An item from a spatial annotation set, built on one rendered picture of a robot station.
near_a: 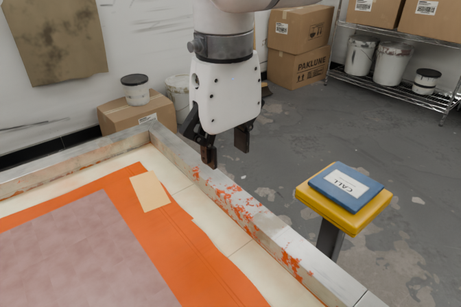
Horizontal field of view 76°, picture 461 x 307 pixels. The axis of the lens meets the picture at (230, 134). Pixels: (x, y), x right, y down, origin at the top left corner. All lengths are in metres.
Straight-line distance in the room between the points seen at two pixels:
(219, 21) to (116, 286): 0.37
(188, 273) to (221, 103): 0.24
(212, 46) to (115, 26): 2.14
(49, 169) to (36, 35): 1.70
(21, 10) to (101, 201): 1.81
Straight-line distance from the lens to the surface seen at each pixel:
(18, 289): 0.53
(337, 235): 0.66
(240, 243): 0.48
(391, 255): 1.84
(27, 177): 0.66
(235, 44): 0.36
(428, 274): 1.85
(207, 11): 0.36
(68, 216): 0.59
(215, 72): 0.37
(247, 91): 0.41
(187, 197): 0.56
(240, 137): 0.48
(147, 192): 0.58
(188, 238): 0.49
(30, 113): 2.51
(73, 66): 2.39
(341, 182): 0.59
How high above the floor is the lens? 1.34
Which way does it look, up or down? 32 degrees down
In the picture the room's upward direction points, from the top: straight up
